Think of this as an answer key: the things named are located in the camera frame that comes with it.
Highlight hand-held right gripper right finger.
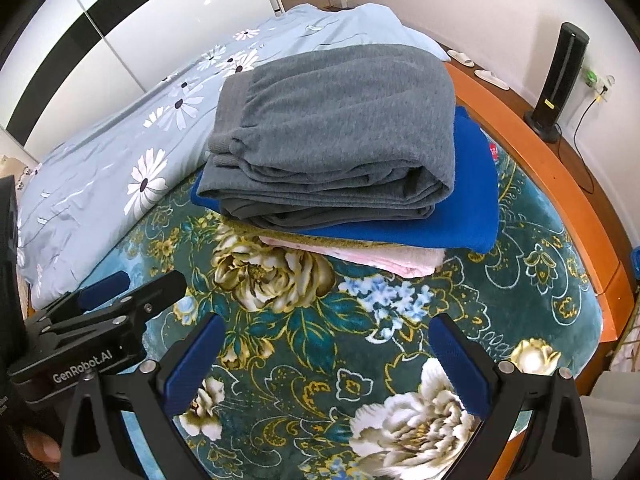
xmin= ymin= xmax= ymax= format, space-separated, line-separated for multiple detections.
xmin=429 ymin=312 xmax=594 ymax=480

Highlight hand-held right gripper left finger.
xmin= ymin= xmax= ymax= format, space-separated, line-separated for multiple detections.
xmin=59 ymin=312 xmax=228 ymax=480

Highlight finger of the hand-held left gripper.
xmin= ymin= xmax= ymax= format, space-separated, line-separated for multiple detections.
xmin=42 ymin=270 xmax=187 ymax=347
xmin=24 ymin=270 xmax=132 ymax=330

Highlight grey fleece pants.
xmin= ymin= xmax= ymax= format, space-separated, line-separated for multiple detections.
xmin=196 ymin=44 xmax=457 ymax=233

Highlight person's left hand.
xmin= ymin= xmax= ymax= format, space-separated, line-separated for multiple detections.
xmin=22 ymin=429 xmax=65 ymax=465

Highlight olive folded cloth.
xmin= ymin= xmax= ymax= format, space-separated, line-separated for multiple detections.
xmin=227 ymin=220 xmax=331 ymax=242

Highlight green floral blanket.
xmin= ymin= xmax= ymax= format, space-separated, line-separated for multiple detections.
xmin=87 ymin=150 xmax=603 ymax=480

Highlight light blue daisy duvet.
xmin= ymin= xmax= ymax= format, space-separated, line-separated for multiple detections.
xmin=15 ymin=2 xmax=451 ymax=311

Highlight pink folded garment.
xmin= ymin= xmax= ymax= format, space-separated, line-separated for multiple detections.
xmin=260 ymin=234 xmax=446 ymax=278

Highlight white container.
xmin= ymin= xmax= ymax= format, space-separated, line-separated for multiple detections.
xmin=580 ymin=372 xmax=640 ymax=463

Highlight blue folded garment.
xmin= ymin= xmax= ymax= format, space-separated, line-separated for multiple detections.
xmin=190 ymin=105 xmax=501 ymax=255

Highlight black and white wardrobe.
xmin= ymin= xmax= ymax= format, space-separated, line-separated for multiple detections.
xmin=0 ymin=0 xmax=287 ymax=162

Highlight white slipper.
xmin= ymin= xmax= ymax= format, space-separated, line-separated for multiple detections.
xmin=446 ymin=48 xmax=479 ymax=67
xmin=473 ymin=68 xmax=511 ymax=91

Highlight black tower appliance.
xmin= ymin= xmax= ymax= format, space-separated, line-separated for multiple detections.
xmin=523 ymin=22 xmax=591 ymax=144

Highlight wooden bed frame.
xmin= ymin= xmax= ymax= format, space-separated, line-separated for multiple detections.
xmin=442 ymin=60 xmax=638 ymax=480

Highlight black power cable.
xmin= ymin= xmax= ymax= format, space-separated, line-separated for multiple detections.
xmin=554 ymin=82 xmax=612 ymax=196

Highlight white wall socket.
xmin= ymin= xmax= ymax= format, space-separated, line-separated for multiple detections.
xmin=581 ymin=66 xmax=617 ymax=97

